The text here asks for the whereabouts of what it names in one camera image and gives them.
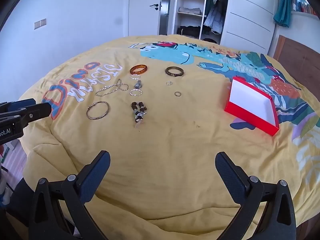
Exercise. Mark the folded dark clothes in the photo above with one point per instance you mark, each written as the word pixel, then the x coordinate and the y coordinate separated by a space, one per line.
pixel 190 30

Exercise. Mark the wall light switch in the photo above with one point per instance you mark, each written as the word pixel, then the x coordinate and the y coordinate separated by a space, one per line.
pixel 40 23

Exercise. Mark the white door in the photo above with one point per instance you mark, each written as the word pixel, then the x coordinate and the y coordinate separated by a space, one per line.
pixel 142 10

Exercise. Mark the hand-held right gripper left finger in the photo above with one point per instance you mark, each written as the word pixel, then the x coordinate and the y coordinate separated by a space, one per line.
pixel 95 177

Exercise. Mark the hanging jackets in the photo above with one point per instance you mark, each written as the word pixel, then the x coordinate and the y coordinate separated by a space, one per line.
pixel 215 12

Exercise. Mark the thin silver bangle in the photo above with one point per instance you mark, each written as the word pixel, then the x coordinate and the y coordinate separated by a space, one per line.
pixel 86 112

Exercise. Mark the teal curtain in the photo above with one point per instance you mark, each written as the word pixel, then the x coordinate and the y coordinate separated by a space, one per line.
pixel 283 7

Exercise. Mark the white wardrobe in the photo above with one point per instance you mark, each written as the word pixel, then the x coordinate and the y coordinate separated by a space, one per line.
pixel 250 12

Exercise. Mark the wooden panel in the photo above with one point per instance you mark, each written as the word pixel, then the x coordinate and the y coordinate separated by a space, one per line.
pixel 297 55

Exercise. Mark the red jewelry box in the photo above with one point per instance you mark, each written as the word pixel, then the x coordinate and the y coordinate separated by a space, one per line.
pixel 250 102

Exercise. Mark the silver metal pendant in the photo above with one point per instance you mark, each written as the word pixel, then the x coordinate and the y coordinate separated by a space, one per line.
pixel 138 85

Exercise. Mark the row of books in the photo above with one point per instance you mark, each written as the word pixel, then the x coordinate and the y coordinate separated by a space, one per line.
pixel 306 6

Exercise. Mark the orange amber bangle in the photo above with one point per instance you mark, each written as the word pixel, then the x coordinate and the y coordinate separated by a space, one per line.
pixel 130 70

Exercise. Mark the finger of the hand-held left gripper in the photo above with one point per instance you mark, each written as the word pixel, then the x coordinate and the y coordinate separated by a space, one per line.
pixel 40 110
pixel 22 104

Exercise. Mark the folded beige clothes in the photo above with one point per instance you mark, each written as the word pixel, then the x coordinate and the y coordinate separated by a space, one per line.
pixel 190 10

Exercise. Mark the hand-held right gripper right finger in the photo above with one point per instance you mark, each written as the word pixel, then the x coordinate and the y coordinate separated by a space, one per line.
pixel 231 177

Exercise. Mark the yellow printed dinosaur blanket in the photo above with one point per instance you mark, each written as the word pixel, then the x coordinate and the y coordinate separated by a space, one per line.
pixel 162 155

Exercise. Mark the dark olive bangle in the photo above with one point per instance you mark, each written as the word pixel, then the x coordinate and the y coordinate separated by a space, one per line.
pixel 166 72

